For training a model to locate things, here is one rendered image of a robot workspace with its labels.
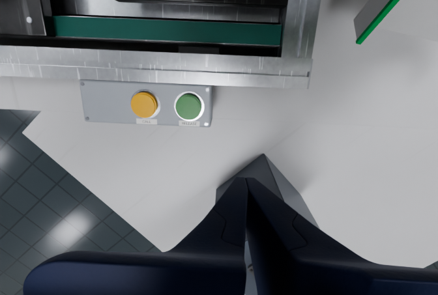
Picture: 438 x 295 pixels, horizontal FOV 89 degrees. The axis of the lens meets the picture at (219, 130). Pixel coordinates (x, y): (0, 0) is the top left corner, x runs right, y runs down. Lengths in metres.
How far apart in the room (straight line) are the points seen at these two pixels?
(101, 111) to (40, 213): 1.76
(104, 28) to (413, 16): 0.41
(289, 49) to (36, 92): 0.50
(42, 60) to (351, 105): 0.55
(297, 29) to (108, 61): 0.29
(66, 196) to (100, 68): 1.59
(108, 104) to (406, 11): 0.42
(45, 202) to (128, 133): 1.58
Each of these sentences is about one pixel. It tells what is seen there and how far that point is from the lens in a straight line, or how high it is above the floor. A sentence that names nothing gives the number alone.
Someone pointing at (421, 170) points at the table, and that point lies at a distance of 0.67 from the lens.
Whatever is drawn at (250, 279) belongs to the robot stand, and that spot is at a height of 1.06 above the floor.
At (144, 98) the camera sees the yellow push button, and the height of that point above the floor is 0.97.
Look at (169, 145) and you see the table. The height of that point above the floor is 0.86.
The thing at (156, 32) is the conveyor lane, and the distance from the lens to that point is 0.38.
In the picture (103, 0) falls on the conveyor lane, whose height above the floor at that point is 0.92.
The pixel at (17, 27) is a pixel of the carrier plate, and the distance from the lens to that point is 0.45.
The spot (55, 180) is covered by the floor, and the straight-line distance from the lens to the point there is 1.91.
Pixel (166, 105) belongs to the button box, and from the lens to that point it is 0.37.
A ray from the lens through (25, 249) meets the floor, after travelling 2.43.
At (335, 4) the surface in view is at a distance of 0.50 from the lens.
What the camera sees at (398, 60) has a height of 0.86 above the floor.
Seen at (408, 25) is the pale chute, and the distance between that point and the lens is 0.39.
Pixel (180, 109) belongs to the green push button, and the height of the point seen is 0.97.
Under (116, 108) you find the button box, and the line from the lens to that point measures 0.40.
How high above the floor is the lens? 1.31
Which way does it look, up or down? 72 degrees down
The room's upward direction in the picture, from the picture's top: 175 degrees counter-clockwise
